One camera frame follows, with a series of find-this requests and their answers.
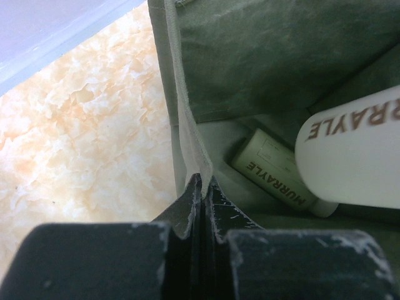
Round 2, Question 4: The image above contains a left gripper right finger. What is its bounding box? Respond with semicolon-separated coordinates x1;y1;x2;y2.
204;184;396;299

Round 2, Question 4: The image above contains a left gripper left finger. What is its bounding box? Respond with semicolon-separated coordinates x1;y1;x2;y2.
1;174;203;299

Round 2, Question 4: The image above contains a green bottle with beige cap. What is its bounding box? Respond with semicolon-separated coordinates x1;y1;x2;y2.
232;129;338;218

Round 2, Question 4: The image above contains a cream bottle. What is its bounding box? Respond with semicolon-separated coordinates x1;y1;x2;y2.
295;86;399;209

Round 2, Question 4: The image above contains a green canvas bag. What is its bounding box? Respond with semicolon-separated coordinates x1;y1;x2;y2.
148;1;399;241

